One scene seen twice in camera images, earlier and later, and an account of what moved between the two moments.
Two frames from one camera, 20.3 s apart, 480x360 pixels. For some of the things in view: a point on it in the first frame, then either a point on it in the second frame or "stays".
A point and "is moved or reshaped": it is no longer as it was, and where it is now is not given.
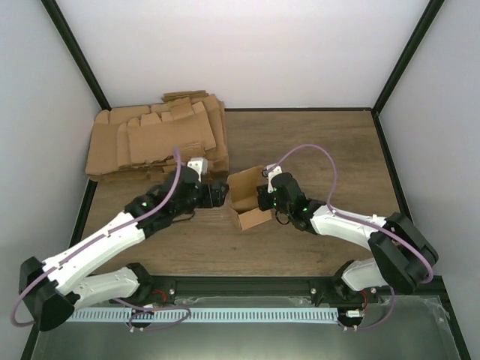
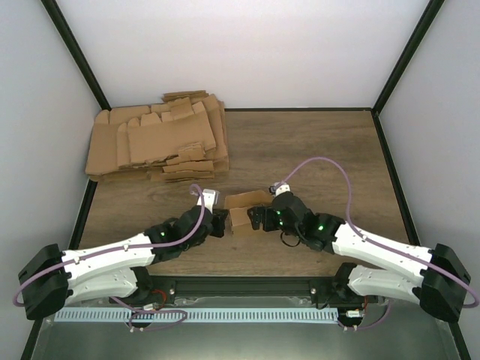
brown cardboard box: x=244 y=199 is moved or reshaped
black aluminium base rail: x=322 y=287 stays
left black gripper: x=219 y=199 → x=220 y=222
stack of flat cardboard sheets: x=136 y=143 stays
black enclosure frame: x=424 y=28 stays
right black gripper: x=263 y=205 → x=256 y=222
